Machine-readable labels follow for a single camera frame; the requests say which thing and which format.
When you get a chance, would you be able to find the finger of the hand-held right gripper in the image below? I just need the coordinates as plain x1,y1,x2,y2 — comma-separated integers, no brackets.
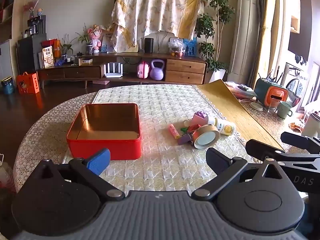
280,132,320,153
245,139,320,164

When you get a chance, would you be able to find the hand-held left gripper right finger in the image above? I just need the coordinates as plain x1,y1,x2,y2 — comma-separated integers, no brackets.
191,148,290,201

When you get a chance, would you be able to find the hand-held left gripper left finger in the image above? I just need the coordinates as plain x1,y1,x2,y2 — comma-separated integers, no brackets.
26,148,125,201

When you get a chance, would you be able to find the red tin box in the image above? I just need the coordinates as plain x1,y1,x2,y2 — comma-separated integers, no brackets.
66,103,142,161

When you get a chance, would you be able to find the round gold tin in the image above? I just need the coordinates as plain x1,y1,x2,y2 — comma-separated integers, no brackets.
194,124,220,149

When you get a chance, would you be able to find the white yellow bottle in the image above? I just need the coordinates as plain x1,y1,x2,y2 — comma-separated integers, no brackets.
207,117,236,136

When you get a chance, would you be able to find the purple block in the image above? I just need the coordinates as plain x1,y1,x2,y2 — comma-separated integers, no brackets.
177,134,194,145

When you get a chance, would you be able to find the pink tube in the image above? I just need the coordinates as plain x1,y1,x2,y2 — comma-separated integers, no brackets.
168,124,180,140

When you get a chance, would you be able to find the green mug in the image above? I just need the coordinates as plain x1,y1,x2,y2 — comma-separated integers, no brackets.
277,101,293,119

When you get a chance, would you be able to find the golden table mat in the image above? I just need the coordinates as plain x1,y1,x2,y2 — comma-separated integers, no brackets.
196,79,285,150

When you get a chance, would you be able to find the teal orange utensil holder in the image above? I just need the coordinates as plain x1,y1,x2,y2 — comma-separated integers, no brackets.
254,77,289,108

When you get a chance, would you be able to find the pile of packets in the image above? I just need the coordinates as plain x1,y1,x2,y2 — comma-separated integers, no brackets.
225,81,258,100

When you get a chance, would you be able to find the quilted cream table mat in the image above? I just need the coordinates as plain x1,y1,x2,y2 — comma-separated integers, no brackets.
61,84,250,198

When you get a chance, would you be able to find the white router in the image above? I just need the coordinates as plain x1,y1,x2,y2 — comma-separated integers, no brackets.
103,62,123,78

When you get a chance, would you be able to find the wooden television cabinet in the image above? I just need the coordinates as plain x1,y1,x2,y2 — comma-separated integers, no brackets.
36,52,208,89

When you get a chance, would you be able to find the pink toy case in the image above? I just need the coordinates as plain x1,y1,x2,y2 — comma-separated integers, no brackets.
137,60,150,79

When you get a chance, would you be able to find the purple kettlebell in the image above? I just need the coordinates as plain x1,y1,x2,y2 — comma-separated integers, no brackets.
149,59,165,81

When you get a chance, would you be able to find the orange gift bag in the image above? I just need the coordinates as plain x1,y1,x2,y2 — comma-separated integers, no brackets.
16,72,40,95

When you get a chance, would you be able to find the beige curtain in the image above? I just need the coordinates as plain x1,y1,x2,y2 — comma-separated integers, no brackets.
247,0,288,90

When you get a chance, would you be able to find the blue picture box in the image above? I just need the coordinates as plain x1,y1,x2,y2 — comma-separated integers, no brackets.
183,38,198,57

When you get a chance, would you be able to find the blue bucket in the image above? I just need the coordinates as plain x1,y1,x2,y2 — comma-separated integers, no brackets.
1,76,15,95

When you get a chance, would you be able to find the standing air conditioner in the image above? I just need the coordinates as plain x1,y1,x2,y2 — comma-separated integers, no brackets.
226,0,258,83

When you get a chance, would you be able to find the clear plastic bag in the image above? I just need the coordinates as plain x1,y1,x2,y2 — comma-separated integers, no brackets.
167,38,187,57

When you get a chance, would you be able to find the small potted plant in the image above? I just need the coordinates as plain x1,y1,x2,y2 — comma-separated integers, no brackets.
75,24,94,55

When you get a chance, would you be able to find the pink plush doll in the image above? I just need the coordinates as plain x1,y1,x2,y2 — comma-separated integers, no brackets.
87,24,108,53

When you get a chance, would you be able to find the black speaker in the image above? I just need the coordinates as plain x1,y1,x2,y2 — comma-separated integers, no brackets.
144,38,154,54

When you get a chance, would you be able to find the red gift box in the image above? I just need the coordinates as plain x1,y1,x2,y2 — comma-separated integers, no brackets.
41,39,60,58

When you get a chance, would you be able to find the black mini fridge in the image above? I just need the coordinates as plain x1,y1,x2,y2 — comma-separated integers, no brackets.
16,33,48,74

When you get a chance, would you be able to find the beige chair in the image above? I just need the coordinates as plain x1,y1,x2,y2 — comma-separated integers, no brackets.
149,30,175,53

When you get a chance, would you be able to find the white cupboard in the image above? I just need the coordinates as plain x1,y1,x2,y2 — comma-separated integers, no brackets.
0,40,12,80

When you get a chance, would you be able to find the black coffee machine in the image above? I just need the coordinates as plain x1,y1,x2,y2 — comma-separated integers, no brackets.
27,15,47,36

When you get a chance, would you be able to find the potted tree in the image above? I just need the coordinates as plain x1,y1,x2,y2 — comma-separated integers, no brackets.
195,0,235,84

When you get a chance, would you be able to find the floral cloth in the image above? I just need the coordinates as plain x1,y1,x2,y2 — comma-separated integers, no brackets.
111,0,208,53

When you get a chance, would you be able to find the vase with flowers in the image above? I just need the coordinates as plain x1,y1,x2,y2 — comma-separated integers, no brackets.
24,0,45,19

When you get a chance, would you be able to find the wooden bookshelf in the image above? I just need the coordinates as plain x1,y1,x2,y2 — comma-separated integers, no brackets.
0,0,20,43

